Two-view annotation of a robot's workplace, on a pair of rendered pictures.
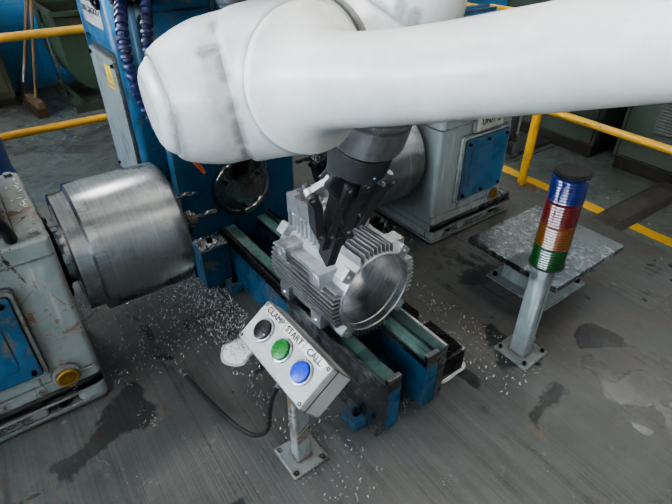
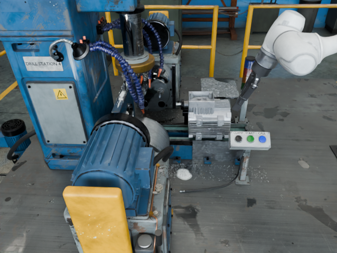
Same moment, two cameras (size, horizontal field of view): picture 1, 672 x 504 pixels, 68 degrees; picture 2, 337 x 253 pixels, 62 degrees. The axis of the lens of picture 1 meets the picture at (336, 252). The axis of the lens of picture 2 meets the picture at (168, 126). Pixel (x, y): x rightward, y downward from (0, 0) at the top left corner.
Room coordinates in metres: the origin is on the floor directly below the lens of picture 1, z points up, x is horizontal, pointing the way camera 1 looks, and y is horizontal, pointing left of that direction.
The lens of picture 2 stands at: (0.14, 1.02, 1.82)
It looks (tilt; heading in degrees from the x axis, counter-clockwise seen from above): 36 degrees down; 311
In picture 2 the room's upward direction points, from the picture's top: 2 degrees counter-clockwise
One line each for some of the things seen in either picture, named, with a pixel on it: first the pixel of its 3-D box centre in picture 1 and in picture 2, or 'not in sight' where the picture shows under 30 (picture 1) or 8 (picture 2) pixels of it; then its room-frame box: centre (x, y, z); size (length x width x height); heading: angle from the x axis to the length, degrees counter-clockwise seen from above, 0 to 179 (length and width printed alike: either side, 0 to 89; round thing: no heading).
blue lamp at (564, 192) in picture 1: (568, 186); (249, 62); (0.75, -0.39, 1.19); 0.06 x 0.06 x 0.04
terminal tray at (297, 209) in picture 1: (327, 214); (200, 102); (0.80, 0.01, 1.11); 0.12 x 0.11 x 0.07; 38
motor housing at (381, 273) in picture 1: (340, 265); (208, 118); (0.76, -0.01, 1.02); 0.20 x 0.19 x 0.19; 38
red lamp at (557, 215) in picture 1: (561, 210); (248, 70); (0.75, -0.39, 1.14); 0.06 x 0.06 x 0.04
